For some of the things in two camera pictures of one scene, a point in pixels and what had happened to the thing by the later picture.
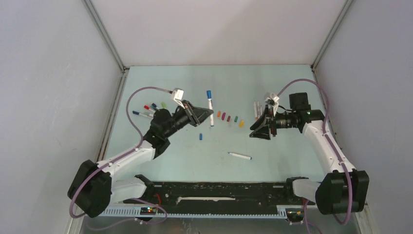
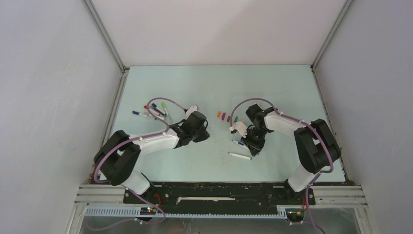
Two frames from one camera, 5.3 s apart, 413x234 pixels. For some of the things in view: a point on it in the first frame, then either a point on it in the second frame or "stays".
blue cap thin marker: (249, 158) stays
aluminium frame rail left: (123, 68) stays
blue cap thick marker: (210, 105) → (238, 143)
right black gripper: (262, 132) → (254, 147)
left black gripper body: (180, 119) → (199, 135)
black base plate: (218, 194) stays
